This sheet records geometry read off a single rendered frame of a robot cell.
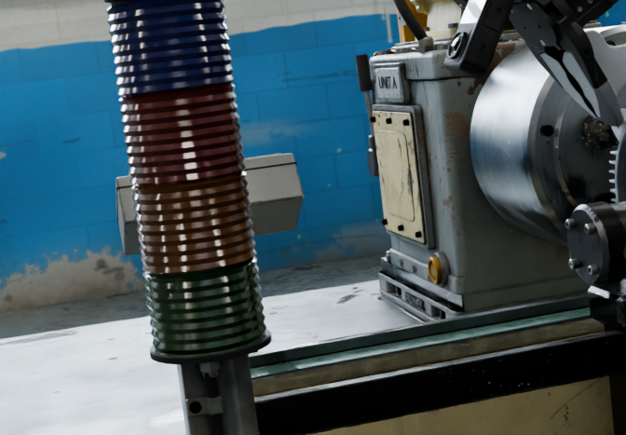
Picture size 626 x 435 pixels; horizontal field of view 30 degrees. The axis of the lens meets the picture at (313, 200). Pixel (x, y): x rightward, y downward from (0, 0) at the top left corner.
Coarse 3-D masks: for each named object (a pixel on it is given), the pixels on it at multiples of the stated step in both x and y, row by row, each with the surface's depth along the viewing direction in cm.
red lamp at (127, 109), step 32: (160, 96) 57; (192, 96) 57; (224, 96) 58; (128, 128) 58; (160, 128) 57; (192, 128) 57; (224, 128) 58; (128, 160) 59; (160, 160) 57; (192, 160) 57; (224, 160) 58
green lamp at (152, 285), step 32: (256, 256) 61; (160, 288) 58; (192, 288) 58; (224, 288) 58; (256, 288) 60; (160, 320) 59; (192, 320) 58; (224, 320) 58; (256, 320) 60; (160, 352) 60; (192, 352) 58; (224, 352) 58
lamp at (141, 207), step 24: (144, 192) 58; (168, 192) 57; (192, 192) 57; (216, 192) 58; (240, 192) 59; (144, 216) 58; (168, 216) 58; (192, 216) 57; (216, 216) 58; (240, 216) 59; (144, 240) 59; (168, 240) 58; (192, 240) 58; (216, 240) 58; (240, 240) 59; (144, 264) 59; (168, 264) 58; (192, 264) 58; (216, 264) 58
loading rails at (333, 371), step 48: (384, 336) 102; (432, 336) 102; (480, 336) 101; (528, 336) 102; (576, 336) 103; (288, 384) 97; (336, 384) 88; (384, 384) 88; (432, 384) 89; (480, 384) 90; (528, 384) 91; (576, 384) 92; (288, 432) 87; (336, 432) 88; (384, 432) 88; (432, 432) 89; (480, 432) 90; (528, 432) 91; (576, 432) 92
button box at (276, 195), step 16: (256, 160) 111; (272, 160) 111; (288, 160) 111; (128, 176) 108; (256, 176) 110; (272, 176) 110; (288, 176) 110; (128, 192) 107; (256, 192) 109; (272, 192) 109; (288, 192) 109; (128, 208) 106; (256, 208) 109; (272, 208) 110; (288, 208) 111; (128, 224) 106; (256, 224) 112; (272, 224) 113; (288, 224) 114; (128, 240) 109
